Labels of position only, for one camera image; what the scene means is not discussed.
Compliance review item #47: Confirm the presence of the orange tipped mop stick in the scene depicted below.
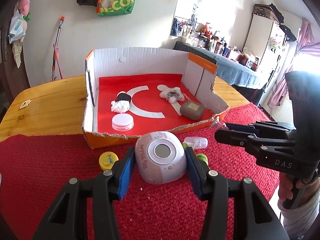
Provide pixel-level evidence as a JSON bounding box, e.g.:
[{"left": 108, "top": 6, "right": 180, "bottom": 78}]
[{"left": 52, "top": 16, "right": 65, "bottom": 81}]

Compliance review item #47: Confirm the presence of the grey rounded case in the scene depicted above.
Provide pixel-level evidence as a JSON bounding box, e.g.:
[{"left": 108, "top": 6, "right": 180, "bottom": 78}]
[{"left": 180, "top": 100, "right": 205, "bottom": 121}]

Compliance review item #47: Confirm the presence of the white fluffy plush toy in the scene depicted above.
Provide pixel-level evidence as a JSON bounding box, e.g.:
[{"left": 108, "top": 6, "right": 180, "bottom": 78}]
[{"left": 159, "top": 87, "right": 185, "bottom": 103}]

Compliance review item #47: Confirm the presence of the plastic bag on door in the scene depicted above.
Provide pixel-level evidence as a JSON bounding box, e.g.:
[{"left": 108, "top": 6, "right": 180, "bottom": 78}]
[{"left": 8, "top": 10, "right": 27, "bottom": 44}]

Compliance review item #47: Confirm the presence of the grey cloth covered desk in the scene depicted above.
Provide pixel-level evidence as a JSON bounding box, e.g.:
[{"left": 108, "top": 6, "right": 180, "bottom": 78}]
[{"left": 173, "top": 41, "right": 267, "bottom": 89}]

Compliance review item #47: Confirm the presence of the green plush keychain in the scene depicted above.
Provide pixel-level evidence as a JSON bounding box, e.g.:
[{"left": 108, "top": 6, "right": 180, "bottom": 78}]
[{"left": 182, "top": 142, "right": 209, "bottom": 165}]

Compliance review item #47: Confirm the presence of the orange white cardboard box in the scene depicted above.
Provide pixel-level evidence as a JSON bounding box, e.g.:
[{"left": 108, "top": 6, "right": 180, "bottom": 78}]
[{"left": 82, "top": 47, "right": 230, "bottom": 149}]

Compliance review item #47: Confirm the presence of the red knitted mat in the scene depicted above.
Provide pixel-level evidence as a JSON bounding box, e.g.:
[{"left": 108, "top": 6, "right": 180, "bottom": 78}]
[{"left": 0, "top": 102, "right": 281, "bottom": 240}]

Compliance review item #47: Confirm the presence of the yellow round lid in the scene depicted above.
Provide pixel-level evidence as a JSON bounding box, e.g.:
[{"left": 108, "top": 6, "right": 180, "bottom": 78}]
[{"left": 99, "top": 151, "right": 119, "bottom": 171}]

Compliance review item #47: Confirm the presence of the small beige tag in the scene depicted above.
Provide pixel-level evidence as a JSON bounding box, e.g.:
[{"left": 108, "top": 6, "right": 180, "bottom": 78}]
[{"left": 19, "top": 100, "right": 31, "bottom": 109}]

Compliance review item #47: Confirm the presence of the black white doll figure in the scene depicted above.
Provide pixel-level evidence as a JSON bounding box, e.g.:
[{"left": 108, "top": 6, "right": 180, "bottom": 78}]
[{"left": 111, "top": 91, "right": 132, "bottom": 114}]

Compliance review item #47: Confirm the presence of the white wardrobe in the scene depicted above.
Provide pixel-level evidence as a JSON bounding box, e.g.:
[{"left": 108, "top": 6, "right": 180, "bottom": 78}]
[{"left": 243, "top": 14, "right": 290, "bottom": 105}]

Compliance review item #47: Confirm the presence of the pink plush on door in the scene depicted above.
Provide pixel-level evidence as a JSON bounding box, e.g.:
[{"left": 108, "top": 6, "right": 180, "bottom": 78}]
[{"left": 18, "top": 0, "right": 30, "bottom": 31}]

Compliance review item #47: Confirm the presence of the pink toy camera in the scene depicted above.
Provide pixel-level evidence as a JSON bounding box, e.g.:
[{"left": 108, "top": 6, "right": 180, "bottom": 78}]
[{"left": 135, "top": 131, "right": 187, "bottom": 185}]

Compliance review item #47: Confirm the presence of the person right hand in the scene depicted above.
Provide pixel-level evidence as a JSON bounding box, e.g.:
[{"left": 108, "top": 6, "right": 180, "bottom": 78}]
[{"left": 278, "top": 172, "right": 319, "bottom": 209}]

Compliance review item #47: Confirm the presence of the dark wooden door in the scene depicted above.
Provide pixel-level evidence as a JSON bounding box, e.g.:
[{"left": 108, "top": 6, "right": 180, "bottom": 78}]
[{"left": 1, "top": 12, "right": 30, "bottom": 103}]

